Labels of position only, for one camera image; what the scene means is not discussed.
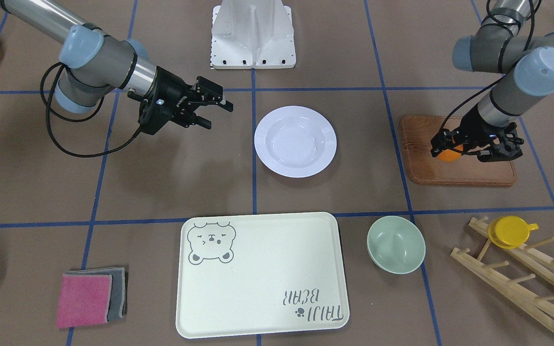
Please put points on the pink cloth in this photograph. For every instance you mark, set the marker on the pink cloth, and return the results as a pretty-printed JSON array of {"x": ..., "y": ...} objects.
[{"x": 84, "y": 300}]

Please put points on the wooden dish rack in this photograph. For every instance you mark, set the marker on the wooden dish rack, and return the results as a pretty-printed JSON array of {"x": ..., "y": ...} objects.
[{"x": 533, "y": 293}]

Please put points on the green bowl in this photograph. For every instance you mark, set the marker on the green bowl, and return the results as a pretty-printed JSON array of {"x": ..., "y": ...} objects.
[{"x": 396, "y": 245}]

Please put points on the orange fruit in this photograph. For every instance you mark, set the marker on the orange fruit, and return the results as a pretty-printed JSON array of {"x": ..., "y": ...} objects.
[{"x": 449, "y": 155}]

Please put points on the cream bear tray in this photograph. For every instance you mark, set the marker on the cream bear tray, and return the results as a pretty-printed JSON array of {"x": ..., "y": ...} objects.
[{"x": 260, "y": 274}]

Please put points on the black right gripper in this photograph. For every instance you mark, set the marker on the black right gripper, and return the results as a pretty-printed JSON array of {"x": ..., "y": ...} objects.
[{"x": 173, "y": 90}]

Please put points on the white pedestal column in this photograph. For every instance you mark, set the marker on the white pedestal column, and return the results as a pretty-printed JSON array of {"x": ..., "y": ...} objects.
[{"x": 252, "y": 34}]

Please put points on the brown wooden cutting board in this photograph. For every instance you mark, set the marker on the brown wooden cutting board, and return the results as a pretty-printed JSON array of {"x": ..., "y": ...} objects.
[{"x": 423, "y": 169}]

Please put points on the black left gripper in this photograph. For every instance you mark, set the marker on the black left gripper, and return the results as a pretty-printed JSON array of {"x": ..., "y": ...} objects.
[{"x": 469, "y": 122}]

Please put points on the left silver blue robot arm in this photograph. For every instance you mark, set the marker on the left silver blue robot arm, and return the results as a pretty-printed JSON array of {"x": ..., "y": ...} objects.
[{"x": 526, "y": 64}]

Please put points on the yellow cup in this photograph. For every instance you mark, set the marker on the yellow cup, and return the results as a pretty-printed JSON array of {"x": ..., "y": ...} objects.
[{"x": 510, "y": 231}]

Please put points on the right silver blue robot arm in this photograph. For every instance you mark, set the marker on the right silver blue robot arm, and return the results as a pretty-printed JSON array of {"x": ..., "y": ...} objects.
[{"x": 96, "y": 63}]

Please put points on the white round plate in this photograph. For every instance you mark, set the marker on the white round plate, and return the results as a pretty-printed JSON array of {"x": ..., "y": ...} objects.
[{"x": 295, "y": 142}]

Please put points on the grey cloth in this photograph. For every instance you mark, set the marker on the grey cloth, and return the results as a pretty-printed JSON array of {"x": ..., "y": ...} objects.
[{"x": 118, "y": 291}]

